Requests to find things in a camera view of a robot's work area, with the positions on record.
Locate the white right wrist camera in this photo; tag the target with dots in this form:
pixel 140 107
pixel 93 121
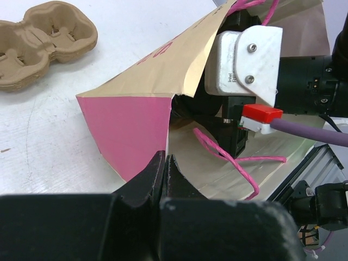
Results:
pixel 245 64

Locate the aluminium frame rail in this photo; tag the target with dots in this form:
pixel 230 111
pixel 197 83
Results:
pixel 318 167

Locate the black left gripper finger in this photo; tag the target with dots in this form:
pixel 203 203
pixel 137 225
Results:
pixel 145 187

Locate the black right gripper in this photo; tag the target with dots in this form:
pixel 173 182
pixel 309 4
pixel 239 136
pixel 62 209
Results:
pixel 233 138

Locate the pink and cream paper bag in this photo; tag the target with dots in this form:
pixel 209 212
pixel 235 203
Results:
pixel 129 119

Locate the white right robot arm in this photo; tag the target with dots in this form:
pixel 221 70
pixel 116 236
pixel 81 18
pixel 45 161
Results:
pixel 306 86

